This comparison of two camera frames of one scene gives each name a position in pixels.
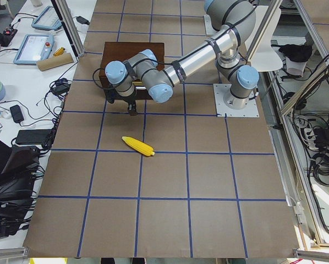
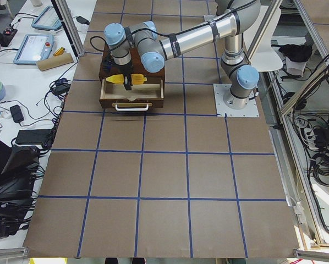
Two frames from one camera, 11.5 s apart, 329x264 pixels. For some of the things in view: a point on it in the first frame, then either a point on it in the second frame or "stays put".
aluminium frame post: x=69 y=20 stays put
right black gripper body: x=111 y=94 to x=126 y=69
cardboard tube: x=53 y=62 stays put
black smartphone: x=17 y=114 stays put
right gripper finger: x=132 y=108 to x=127 y=81
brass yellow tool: x=59 y=51 stays put
